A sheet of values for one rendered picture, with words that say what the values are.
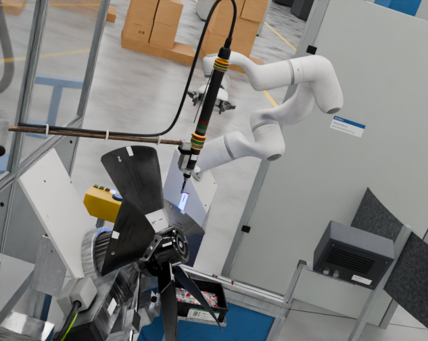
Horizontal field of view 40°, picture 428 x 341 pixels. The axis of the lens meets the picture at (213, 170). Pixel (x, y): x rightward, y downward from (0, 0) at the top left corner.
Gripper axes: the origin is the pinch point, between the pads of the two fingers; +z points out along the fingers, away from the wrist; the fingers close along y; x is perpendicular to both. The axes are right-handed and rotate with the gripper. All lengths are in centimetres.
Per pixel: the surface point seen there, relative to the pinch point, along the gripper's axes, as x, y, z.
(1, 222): -87, 70, -32
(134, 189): -31.2, 14.0, 9.4
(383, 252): -41, -79, -25
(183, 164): -18.5, 1.5, 8.2
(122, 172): -27.3, 19.3, 8.5
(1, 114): -8, 48, 38
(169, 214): -46.2, 2.3, -10.4
